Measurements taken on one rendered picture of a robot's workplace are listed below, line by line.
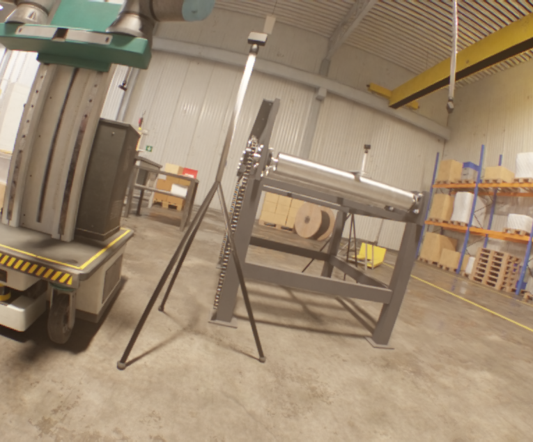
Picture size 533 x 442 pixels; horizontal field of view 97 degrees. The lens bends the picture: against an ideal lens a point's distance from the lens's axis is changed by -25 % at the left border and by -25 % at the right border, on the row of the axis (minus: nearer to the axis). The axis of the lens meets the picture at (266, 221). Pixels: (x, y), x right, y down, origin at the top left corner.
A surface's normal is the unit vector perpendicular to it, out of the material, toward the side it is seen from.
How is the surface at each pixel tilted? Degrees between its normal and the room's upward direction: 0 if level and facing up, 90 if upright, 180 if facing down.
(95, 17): 90
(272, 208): 90
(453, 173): 90
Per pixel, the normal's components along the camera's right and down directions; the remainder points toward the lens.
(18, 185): 0.24, 0.11
